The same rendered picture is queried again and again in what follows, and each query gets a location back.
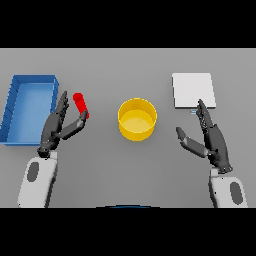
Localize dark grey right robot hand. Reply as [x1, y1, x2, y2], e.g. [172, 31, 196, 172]
[175, 98, 234, 174]

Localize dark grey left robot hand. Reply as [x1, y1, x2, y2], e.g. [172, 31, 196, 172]
[36, 90, 89, 159]

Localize red beaker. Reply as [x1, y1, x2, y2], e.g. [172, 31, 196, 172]
[72, 92, 90, 120]

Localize pale square measuring scale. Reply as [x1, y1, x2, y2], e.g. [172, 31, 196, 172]
[171, 72, 217, 115]

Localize yellow bowl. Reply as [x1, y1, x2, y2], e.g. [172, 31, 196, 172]
[117, 97, 158, 142]

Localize blue tray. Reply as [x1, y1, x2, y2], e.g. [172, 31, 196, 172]
[0, 74, 60, 147]

